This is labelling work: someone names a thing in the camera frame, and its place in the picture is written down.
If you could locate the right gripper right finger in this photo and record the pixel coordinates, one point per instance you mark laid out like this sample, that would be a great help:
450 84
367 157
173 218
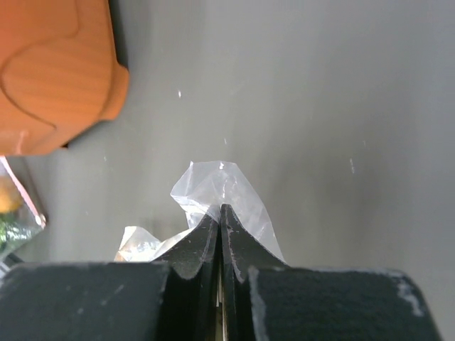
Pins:
265 299

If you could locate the left zip bag with fruit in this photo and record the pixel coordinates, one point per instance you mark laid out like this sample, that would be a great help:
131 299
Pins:
21 218

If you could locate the polka dot zip bag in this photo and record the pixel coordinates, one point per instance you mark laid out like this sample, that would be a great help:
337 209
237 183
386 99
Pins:
201 190

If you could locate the orange plastic bin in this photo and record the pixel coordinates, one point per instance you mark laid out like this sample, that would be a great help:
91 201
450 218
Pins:
59 73

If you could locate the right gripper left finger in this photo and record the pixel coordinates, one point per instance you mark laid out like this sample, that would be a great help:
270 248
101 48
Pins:
171 298

